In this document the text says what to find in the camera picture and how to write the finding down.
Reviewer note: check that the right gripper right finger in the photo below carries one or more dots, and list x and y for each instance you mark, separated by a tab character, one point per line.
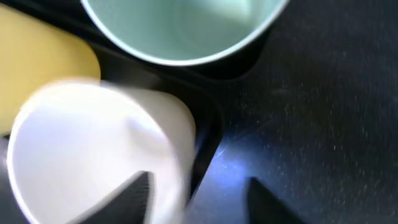
264	208

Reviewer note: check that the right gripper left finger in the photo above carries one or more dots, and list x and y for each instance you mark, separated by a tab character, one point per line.
124	205

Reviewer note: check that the pink cup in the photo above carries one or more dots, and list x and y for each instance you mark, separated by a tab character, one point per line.
77	149

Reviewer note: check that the black tray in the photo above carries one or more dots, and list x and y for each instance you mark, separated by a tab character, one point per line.
205	102

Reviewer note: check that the yellow cup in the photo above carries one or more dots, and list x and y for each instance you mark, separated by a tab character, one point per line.
40	68

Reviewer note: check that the green cup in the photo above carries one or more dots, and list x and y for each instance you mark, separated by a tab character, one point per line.
183	28

